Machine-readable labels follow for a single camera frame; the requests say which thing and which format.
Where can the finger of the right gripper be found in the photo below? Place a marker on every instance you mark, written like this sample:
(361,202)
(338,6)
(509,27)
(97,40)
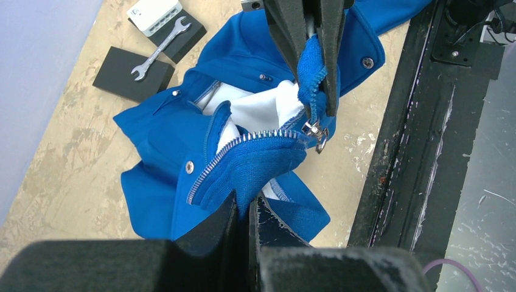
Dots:
(287,27)
(330,27)

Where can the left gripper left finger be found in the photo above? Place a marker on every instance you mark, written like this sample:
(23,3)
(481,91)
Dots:
(198,261)

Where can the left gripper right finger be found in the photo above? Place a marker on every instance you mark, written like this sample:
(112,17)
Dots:
(280,260)

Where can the blue zip jacket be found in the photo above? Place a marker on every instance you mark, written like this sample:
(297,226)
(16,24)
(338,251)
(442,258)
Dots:
(236,124)

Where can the black flat block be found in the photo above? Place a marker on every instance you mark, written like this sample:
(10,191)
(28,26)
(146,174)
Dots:
(182,43)
(115,76)

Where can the white small box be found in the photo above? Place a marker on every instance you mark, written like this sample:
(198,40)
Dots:
(151,15)

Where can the silver wrench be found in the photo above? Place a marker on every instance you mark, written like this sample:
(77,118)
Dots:
(180,27)

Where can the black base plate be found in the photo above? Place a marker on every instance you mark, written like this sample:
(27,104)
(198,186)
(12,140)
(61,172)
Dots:
(441,184)

